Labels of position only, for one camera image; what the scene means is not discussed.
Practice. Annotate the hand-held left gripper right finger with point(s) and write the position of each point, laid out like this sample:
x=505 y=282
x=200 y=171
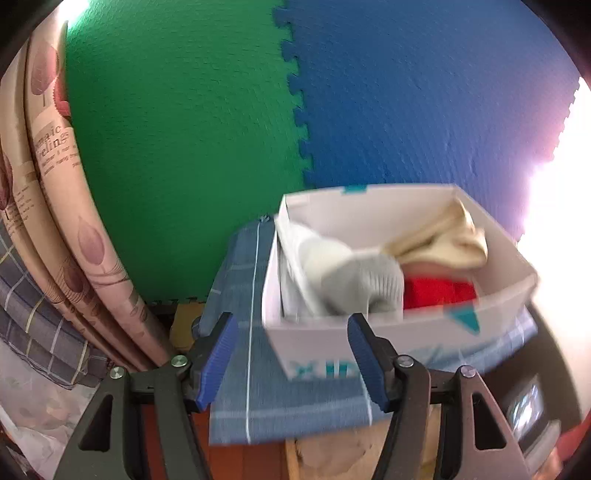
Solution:
x=369 y=360

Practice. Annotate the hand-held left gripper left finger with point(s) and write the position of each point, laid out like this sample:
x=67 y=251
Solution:
x=217 y=364

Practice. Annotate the white cardboard box teal print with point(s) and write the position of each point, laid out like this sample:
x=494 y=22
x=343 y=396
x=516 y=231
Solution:
x=318 y=339

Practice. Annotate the white grey sock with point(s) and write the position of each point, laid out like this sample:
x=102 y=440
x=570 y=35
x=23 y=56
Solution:
x=351 y=277

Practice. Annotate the red sock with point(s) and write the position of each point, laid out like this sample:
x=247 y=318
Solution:
x=438 y=290

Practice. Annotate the cream cloth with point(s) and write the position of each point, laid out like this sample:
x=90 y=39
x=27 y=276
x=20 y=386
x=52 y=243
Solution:
x=443 y=244

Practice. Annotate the blue checked cloth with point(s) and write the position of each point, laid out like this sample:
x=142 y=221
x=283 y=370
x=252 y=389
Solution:
x=277 y=406

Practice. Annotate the wooden cabinet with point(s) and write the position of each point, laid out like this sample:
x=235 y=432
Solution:
x=332 y=457

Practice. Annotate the black device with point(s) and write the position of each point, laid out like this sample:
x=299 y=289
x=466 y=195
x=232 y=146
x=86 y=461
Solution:
x=526 y=410

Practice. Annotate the plaid blanket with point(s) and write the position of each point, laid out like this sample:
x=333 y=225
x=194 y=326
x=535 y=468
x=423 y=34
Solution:
x=41 y=323

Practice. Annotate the white plastic bag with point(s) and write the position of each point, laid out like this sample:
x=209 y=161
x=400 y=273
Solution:
x=37 y=415

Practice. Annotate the beige floral curtain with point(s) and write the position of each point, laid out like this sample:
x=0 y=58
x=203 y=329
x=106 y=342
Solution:
x=55 y=207

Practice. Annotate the green foam mat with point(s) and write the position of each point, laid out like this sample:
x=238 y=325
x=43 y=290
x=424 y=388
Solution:
x=184 y=138

